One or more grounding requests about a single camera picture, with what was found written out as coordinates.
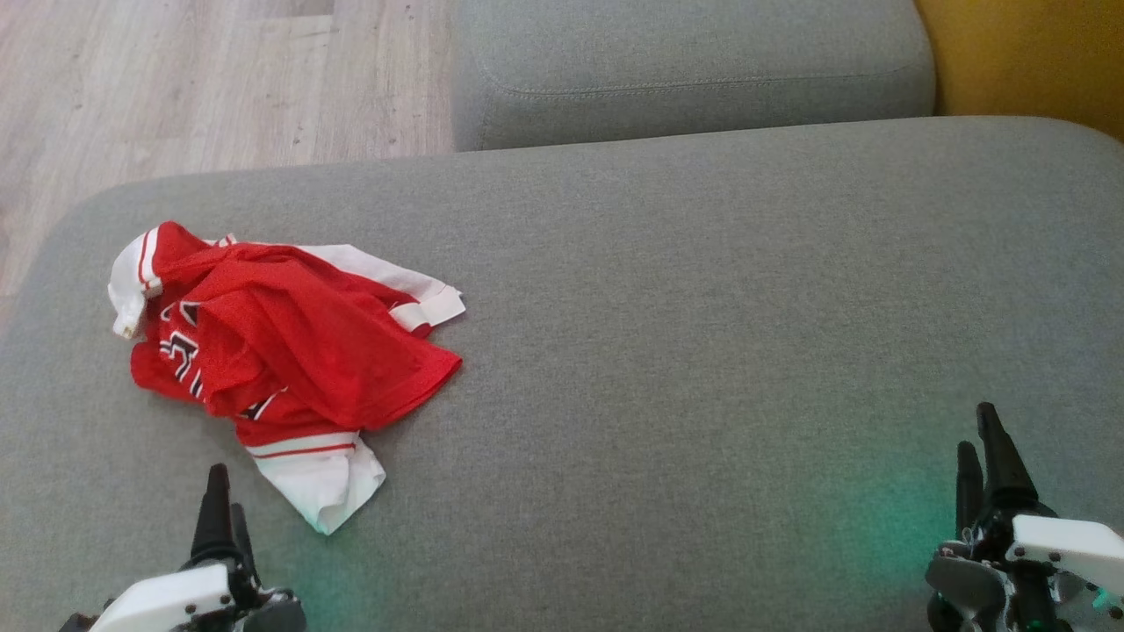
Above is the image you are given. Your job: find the grey fabric sofa cushion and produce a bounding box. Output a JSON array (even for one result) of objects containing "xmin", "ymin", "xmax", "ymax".
[{"xmin": 450, "ymin": 0, "xmax": 937, "ymax": 153}]

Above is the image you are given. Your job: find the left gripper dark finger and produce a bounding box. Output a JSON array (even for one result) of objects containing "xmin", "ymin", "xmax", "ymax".
[
  {"xmin": 230, "ymin": 502, "xmax": 262, "ymax": 593},
  {"xmin": 191, "ymin": 463, "xmax": 240, "ymax": 565}
]

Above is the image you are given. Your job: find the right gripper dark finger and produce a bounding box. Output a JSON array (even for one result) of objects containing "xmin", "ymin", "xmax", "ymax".
[
  {"xmin": 976, "ymin": 402, "xmax": 1056, "ymax": 528},
  {"xmin": 955, "ymin": 442, "xmax": 987, "ymax": 539}
]

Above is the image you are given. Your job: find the red white jersey shirt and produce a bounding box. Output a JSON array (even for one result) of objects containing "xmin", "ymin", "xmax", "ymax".
[{"xmin": 107, "ymin": 219, "xmax": 389, "ymax": 536}]

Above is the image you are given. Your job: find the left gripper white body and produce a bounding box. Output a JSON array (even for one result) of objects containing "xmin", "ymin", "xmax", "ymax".
[{"xmin": 88, "ymin": 562, "xmax": 308, "ymax": 632}]

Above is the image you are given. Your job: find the grey fabric sofa seat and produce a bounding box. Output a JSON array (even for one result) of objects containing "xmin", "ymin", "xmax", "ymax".
[{"xmin": 0, "ymin": 116, "xmax": 1124, "ymax": 632}]

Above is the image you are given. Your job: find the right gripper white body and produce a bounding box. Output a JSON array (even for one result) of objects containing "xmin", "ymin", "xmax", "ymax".
[{"xmin": 925, "ymin": 514, "xmax": 1124, "ymax": 632}]

